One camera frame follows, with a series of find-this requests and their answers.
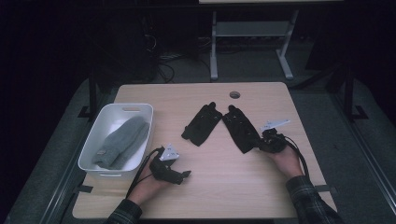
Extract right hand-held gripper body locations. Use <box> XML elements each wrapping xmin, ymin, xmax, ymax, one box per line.
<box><xmin>258</xmin><ymin>119</ymin><xmax>291</xmax><ymax>154</ymax></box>

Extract bundle of floor cables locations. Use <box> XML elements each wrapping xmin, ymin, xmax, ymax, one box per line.
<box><xmin>141</xmin><ymin>15</ymin><xmax>213</xmax><ymax>84</ymax></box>

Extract grey mitten with label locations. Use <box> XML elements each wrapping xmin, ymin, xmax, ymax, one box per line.
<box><xmin>92</xmin><ymin>116</ymin><xmax>148</xmax><ymax>170</ymax></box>

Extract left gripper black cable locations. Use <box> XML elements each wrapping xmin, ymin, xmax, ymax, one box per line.
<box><xmin>125</xmin><ymin>147</ymin><xmax>164</xmax><ymax>199</ymax></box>

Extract black glove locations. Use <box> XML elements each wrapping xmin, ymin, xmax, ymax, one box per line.
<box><xmin>221</xmin><ymin>104</ymin><xmax>263</xmax><ymax>154</ymax></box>
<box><xmin>181</xmin><ymin>101</ymin><xmax>223</xmax><ymax>147</ymax></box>

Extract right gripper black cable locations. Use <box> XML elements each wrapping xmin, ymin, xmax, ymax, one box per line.
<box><xmin>281</xmin><ymin>134</ymin><xmax>310</xmax><ymax>178</ymax></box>

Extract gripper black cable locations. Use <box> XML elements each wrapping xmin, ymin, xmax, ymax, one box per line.
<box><xmin>281</xmin><ymin>134</ymin><xmax>310</xmax><ymax>178</ymax></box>
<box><xmin>125</xmin><ymin>147</ymin><xmax>164</xmax><ymax>199</ymax></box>

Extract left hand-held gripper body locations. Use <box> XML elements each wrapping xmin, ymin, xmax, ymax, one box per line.
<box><xmin>148</xmin><ymin>143</ymin><xmax>185</xmax><ymax>186</ymax></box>

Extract black metal post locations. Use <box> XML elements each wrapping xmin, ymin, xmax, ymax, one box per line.
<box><xmin>343</xmin><ymin>62</ymin><xmax>369</xmax><ymax>121</ymax></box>
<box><xmin>78</xmin><ymin>66</ymin><xmax>98</xmax><ymax>119</ymax></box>

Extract white plastic bin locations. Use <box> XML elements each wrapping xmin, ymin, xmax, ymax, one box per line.
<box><xmin>78</xmin><ymin>103</ymin><xmax>154</xmax><ymax>181</ymax></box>

